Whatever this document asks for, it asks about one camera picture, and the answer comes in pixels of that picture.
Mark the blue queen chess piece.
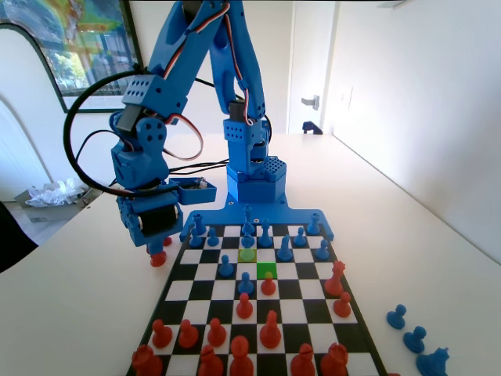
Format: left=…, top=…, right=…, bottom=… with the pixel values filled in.
left=258, top=218, right=274, bottom=248

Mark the blue knight chess piece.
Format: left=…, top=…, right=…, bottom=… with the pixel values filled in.
left=415, top=345, right=450, bottom=376
left=276, top=233, right=294, bottom=262

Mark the black and white chessboard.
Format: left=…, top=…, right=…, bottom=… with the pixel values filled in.
left=124, top=222, right=389, bottom=376

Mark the crumpled white plastic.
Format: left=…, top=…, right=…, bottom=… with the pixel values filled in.
left=26, top=178, right=86, bottom=208

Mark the cardboard box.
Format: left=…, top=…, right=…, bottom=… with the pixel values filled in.
left=14, top=179, right=103, bottom=225

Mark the black chair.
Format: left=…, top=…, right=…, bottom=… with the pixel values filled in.
left=0, top=199, right=41, bottom=275

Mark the white arched panel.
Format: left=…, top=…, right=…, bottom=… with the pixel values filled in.
left=0, top=21, right=67, bottom=203

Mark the white door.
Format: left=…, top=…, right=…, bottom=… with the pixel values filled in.
left=287, top=0, right=338, bottom=136

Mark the blue printed base plate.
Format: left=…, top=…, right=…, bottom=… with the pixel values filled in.
left=178, top=194, right=336, bottom=242

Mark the black table cable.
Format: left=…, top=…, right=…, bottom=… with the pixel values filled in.
left=102, top=156, right=232, bottom=193
left=168, top=164, right=229, bottom=175

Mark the red white servo wire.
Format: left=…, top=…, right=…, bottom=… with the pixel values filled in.
left=225, top=13, right=254, bottom=126
left=163, top=112, right=205, bottom=162
left=162, top=2, right=232, bottom=81

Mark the thick black camera cable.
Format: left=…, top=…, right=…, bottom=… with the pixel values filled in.
left=63, top=66, right=181, bottom=197

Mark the dark framed wall poster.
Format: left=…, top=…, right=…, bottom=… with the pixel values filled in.
left=0, top=0, right=156, bottom=115

